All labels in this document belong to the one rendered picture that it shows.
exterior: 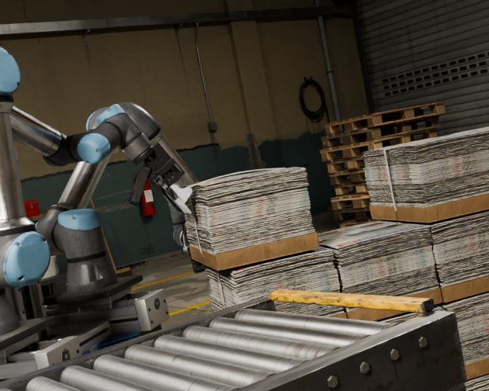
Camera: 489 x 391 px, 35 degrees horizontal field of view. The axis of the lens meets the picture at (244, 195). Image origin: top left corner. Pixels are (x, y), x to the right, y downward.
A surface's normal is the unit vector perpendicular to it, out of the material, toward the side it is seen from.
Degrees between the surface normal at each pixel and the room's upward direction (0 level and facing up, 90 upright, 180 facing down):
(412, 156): 90
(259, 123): 90
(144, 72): 90
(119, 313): 90
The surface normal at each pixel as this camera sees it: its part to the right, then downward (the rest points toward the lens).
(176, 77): 0.57, -0.07
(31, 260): 0.85, 0.00
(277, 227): 0.25, 0.00
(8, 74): 0.81, -0.26
